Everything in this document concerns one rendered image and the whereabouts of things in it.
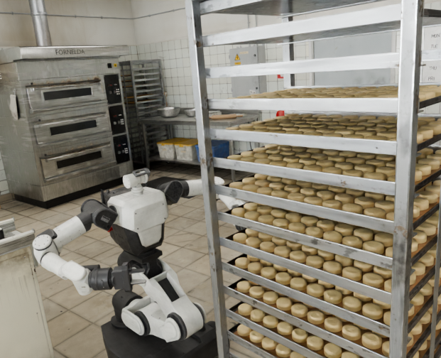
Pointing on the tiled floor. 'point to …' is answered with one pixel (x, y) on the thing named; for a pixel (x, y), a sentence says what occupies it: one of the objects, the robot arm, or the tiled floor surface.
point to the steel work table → (196, 125)
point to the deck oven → (59, 120)
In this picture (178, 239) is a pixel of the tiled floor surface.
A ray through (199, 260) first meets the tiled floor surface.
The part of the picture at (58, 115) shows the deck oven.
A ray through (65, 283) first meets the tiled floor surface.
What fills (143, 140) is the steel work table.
